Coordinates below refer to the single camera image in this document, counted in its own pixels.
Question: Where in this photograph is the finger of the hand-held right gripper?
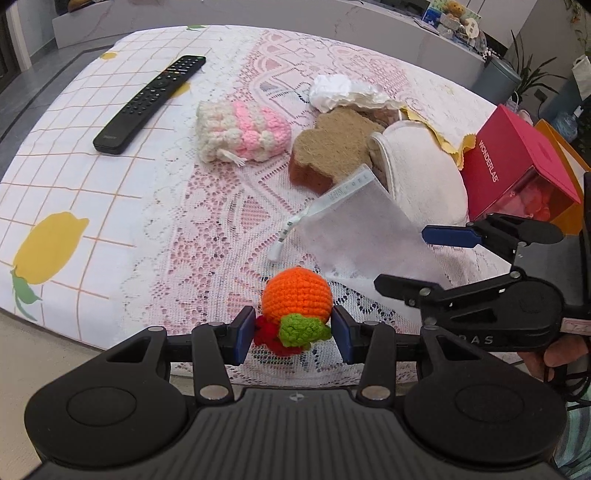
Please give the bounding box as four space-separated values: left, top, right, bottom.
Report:
374 271 527 324
422 215 565 264

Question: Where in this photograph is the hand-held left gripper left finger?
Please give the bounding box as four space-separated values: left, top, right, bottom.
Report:
105 306 256 401

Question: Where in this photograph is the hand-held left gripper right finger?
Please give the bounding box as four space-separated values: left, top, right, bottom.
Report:
332 305 481 401

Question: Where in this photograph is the orange crochet fruit toy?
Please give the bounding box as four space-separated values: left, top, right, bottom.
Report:
253 268 334 356

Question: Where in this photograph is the yellow snack packet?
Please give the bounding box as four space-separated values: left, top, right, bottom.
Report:
399 105 476 169

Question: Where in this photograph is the pink cardboard box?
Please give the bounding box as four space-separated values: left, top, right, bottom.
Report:
462 105 583 223

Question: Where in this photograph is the brown bear-shaped loofah sponge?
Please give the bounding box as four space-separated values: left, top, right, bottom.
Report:
288 108 398 195

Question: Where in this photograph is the person's right hand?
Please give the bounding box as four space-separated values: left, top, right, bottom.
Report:
519 335 591 381

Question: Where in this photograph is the white plush slipper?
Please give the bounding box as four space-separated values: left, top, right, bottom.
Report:
367 120 469 227

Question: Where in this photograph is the translucent zip bag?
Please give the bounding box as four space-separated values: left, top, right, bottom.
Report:
268 164 448 319

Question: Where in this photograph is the white lace table cloth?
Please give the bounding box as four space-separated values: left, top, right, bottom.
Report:
120 32 513 388

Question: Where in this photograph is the person's striped clothing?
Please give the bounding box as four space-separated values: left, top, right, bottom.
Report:
551 401 591 476

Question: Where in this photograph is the orange cardboard box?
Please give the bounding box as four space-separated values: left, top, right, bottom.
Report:
536 119 591 236

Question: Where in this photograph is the grey round bin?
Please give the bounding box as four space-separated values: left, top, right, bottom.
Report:
471 55 522 107

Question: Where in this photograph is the large clear water bottle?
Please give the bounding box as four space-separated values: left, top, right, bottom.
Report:
551 108 580 139

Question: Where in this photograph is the white crinkled plastic bag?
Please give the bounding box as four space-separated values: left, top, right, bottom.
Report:
308 74 400 114

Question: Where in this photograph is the green long-leaf potted plant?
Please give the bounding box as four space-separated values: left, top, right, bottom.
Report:
508 30 568 107

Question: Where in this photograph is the pink and white crochet pouch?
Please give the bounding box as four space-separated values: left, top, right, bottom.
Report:
196 99 291 166

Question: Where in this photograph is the white paper bag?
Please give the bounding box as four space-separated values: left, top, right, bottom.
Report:
573 54 591 100

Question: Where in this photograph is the pile of small toys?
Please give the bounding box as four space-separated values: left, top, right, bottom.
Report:
422 0 495 56

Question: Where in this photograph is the black remote control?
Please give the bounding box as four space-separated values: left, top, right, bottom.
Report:
93 55 206 155

